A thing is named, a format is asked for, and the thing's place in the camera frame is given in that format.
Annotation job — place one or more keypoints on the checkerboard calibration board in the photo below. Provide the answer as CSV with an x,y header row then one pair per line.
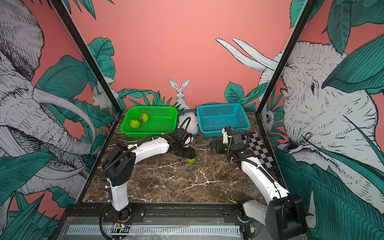
x,y
254,143

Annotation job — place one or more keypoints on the custard apple with dark spots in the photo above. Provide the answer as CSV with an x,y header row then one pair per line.
x,y
191,161

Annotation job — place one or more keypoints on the custard apple green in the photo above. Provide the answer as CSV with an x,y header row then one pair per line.
x,y
144,118
135,124

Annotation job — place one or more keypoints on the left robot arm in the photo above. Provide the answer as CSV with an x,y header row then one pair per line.
x,y
118,168

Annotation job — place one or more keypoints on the black front frame rail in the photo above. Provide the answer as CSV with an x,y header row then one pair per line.
x,y
139,212

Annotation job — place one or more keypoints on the custard apple green lower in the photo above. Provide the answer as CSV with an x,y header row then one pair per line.
x,y
135,124

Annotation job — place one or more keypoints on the teal plastic basket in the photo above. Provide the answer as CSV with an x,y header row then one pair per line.
x,y
212,119

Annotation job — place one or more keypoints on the black frame post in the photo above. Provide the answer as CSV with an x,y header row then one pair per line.
x,y
298,29
84,49

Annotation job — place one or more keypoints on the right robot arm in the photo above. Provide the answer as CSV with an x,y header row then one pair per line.
x,y
284,214

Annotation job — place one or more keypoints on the grey bin of foam nets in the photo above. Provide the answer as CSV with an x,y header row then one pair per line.
x,y
189,121

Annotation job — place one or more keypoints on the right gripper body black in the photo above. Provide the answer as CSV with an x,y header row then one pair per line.
x,y
224,149

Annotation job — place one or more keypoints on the black frame post left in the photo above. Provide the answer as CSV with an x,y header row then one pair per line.
x,y
84,49

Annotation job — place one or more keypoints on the white slotted cable duct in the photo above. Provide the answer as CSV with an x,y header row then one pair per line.
x,y
225,231

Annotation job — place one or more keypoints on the green plastic basket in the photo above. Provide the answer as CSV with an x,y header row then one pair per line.
x,y
163,120

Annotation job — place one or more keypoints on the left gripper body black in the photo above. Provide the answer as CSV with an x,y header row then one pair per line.
x,y
185,152

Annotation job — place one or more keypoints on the black frame post right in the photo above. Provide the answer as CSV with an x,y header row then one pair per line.
x,y
298,29

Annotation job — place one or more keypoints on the custard apple green upper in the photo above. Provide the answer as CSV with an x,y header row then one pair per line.
x,y
144,118

